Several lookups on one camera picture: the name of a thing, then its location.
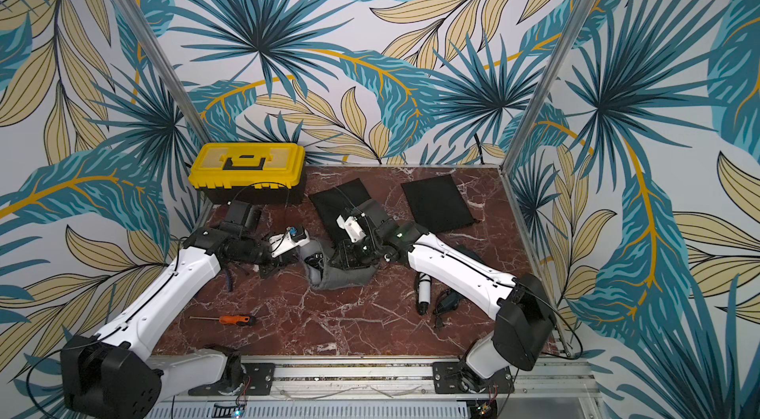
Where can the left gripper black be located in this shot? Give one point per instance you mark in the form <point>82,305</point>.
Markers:
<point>278,263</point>

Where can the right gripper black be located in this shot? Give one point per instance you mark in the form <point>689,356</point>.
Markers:
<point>348,250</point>

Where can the grey fabric pouch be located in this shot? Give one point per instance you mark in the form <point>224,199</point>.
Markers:
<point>321,275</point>

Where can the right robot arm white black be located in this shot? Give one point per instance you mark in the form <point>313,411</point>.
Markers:
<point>518,305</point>

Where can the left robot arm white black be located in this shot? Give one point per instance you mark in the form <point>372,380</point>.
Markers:
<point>112,374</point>

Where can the black pouch right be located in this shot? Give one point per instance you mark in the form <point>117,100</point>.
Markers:
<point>437,204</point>

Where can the yellow black toolbox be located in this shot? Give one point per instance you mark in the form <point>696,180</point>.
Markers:
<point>256,173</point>

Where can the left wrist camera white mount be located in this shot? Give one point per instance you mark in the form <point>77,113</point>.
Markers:
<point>292,238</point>

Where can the blue handled pliers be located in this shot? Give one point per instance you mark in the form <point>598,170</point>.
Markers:
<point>230,279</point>

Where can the orange handled screwdriver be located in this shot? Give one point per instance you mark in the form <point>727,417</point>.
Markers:
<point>235,320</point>

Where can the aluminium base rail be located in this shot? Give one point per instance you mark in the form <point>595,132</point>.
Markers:
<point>389,387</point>

